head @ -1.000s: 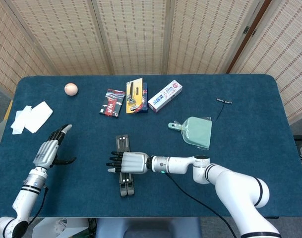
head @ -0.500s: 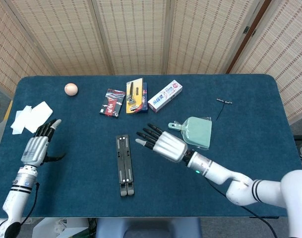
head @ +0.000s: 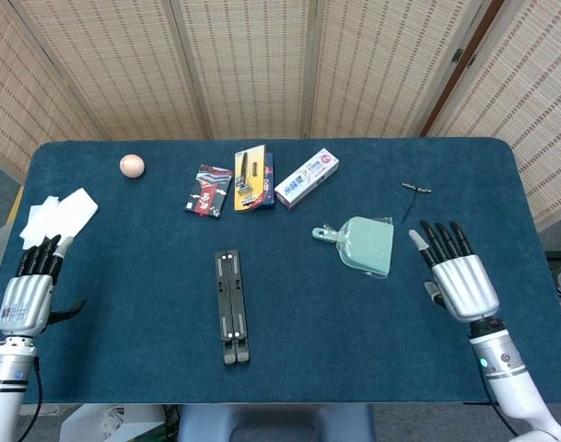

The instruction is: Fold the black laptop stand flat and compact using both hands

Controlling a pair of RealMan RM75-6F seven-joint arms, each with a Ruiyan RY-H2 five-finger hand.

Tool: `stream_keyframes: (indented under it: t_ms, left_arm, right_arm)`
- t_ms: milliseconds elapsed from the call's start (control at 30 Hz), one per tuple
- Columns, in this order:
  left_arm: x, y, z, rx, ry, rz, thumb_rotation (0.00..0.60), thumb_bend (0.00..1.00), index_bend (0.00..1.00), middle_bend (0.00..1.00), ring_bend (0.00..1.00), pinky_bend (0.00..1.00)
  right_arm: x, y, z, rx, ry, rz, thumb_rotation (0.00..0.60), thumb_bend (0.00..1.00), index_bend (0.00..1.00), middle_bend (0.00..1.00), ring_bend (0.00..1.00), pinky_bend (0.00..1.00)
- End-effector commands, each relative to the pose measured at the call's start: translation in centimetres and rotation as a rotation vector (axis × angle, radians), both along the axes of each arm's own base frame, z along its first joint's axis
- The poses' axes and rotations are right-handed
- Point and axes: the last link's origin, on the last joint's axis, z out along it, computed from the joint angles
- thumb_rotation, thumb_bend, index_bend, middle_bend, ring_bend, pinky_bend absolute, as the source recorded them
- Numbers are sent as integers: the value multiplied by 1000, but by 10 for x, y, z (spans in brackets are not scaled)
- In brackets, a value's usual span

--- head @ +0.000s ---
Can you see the white box under table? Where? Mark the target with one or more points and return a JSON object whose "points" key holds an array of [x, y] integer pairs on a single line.
{"points": [[105, 421]]}

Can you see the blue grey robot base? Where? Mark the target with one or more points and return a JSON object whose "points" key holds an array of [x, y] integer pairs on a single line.
{"points": [[275, 423]]}

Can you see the yellow razor blister pack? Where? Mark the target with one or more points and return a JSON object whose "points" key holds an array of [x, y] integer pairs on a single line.
{"points": [[250, 179]]}

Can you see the metal screen hinge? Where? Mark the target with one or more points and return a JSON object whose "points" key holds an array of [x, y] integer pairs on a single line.
{"points": [[458, 55]]}

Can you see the pale pink egg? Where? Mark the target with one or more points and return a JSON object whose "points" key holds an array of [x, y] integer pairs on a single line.
{"points": [[132, 166]]}

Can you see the blue table cloth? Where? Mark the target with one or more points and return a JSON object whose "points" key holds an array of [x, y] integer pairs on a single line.
{"points": [[146, 299]]}

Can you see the woven bamboo folding screen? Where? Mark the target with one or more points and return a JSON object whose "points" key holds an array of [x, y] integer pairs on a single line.
{"points": [[243, 64]]}

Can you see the small white tissue sheet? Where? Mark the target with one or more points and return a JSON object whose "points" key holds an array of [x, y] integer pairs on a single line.
{"points": [[33, 223]]}

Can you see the black red card box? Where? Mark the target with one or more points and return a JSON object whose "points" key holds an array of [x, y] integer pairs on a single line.
{"points": [[208, 191]]}

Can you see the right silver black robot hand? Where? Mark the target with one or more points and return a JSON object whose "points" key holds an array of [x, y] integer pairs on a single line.
{"points": [[466, 287]]}

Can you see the brown wooden post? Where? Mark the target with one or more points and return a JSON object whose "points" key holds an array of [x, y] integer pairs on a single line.
{"points": [[459, 69]]}

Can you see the white folded cloth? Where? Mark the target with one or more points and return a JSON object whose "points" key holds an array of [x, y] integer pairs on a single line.
{"points": [[75, 212]]}

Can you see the dark blue box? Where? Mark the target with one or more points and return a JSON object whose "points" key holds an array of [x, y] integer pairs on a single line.
{"points": [[269, 184]]}

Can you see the black folding stand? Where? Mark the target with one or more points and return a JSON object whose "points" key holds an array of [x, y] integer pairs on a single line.
{"points": [[231, 299]]}

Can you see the mint green bagged dustpan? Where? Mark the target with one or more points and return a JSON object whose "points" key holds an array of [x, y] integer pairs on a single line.
{"points": [[367, 244]]}

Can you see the white toothpaste box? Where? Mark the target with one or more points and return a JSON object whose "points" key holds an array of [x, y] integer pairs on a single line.
{"points": [[307, 179]]}

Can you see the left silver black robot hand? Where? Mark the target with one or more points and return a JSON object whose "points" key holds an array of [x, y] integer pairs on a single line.
{"points": [[24, 304]]}

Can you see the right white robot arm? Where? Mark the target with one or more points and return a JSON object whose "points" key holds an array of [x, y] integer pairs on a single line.
{"points": [[506, 364]]}

